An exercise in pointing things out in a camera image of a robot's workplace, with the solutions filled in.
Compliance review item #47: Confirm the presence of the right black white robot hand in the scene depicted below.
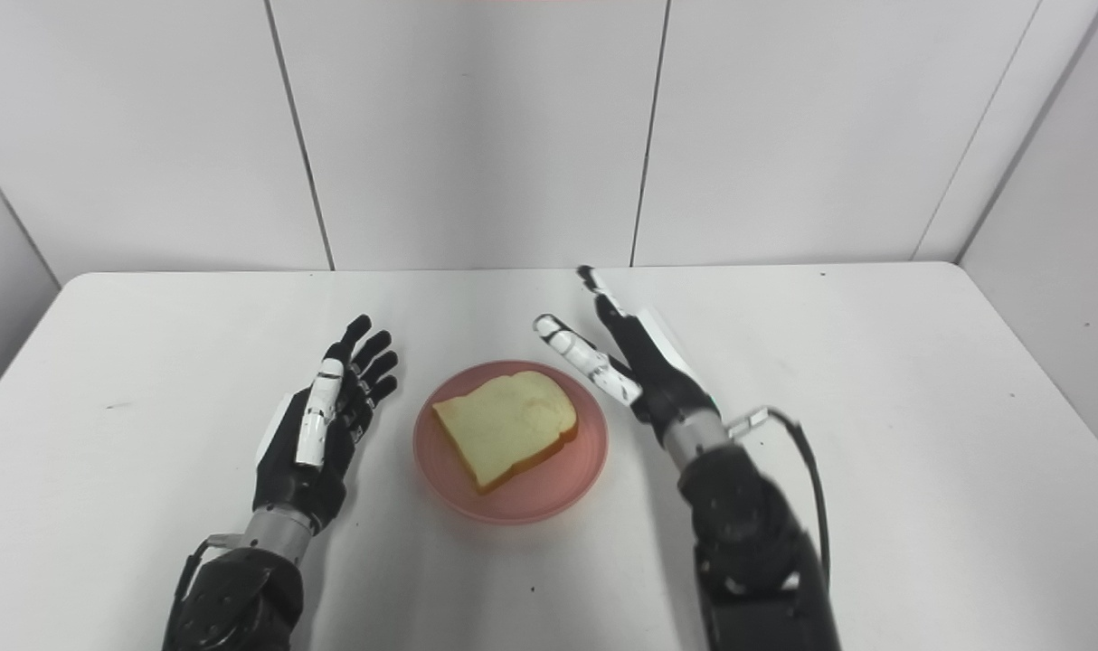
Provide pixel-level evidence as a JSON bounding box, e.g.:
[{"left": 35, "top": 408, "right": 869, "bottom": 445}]
[{"left": 533, "top": 265, "right": 724, "bottom": 449}]

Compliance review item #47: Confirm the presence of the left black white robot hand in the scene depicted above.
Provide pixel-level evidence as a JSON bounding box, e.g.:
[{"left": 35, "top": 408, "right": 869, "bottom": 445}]
[{"left": 252, "top": 315, "right": 400, "bottom": 534}]

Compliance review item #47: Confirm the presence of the pink round plate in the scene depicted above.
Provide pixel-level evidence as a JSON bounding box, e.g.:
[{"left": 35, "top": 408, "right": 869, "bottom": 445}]
[{"left": 412, "top": 361, "right": 610, "bottom": 525}]

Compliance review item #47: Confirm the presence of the slice of bread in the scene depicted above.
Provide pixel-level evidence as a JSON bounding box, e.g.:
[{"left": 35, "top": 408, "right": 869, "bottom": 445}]
[{"left": 431, "top": 370, "right": 580, "bottom": 495}]

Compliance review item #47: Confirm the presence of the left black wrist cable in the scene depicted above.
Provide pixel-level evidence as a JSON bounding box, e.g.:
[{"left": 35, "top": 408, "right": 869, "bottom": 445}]
[{"left": 164, "top": 533, "right": 247, "bottom": 647}]

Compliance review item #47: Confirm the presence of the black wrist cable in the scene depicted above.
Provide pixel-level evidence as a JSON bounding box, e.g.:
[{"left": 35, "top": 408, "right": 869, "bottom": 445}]
[
  {"left": 164, "top": 533, "right": 247, "bottom": 647},
  {"left": 726, "top": 407, "right": 832, "bottom": 589}
]

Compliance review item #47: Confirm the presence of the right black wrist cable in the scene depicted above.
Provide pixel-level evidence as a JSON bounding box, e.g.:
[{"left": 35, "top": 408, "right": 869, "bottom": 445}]
[{"left": 726, "top": 407, "right": 832, "bottom": 589}]

